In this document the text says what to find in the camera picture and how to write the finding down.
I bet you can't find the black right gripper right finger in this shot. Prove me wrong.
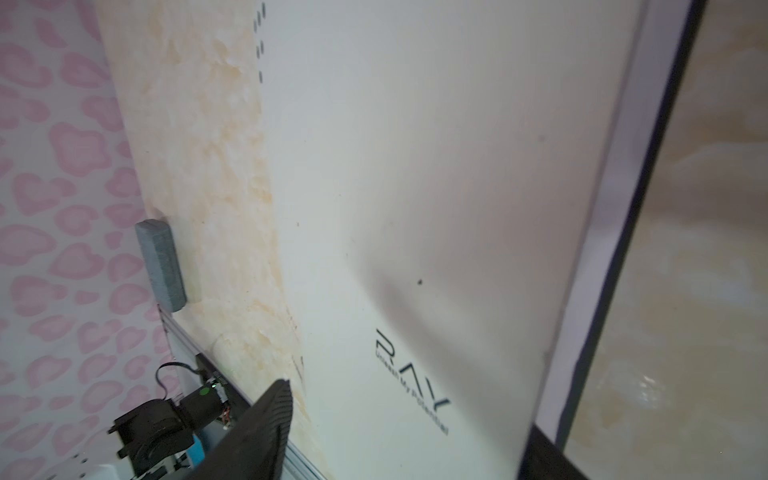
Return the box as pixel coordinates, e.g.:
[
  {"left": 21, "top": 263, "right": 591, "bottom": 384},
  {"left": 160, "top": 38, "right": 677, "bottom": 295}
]
[{"left": 517, "top": 425, "right": 587, "bottom": 480}]

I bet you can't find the white folder with black inside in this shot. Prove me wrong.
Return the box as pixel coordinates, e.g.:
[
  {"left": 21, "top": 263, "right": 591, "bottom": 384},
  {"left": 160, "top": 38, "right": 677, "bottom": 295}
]
[{"left": 257, "top": 1, "right": 692, "bottom": 479}]

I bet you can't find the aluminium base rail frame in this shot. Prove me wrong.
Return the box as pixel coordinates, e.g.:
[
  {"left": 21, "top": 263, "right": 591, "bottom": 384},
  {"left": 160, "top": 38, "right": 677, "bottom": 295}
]
[{"left": 158, "top": 306, "right": 325, "bottom": 479}]

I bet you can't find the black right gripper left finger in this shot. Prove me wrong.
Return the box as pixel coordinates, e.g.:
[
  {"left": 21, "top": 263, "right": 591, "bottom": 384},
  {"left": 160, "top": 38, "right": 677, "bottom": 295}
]
[{"left": 179, "top": 380, "right": 293, "bottom": 479}]

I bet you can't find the grey sponge block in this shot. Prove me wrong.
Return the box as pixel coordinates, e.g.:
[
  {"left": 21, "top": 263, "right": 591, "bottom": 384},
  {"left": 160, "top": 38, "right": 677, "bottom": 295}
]
[{"left": 134, "top": 219, "right": 187, "bottom": 313}]

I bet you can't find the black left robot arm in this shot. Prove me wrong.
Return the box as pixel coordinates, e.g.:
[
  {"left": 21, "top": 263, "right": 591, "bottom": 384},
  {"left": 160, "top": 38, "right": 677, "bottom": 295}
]
[{"left": 38, "top": 383, "right": 230, "bottom": 480}]

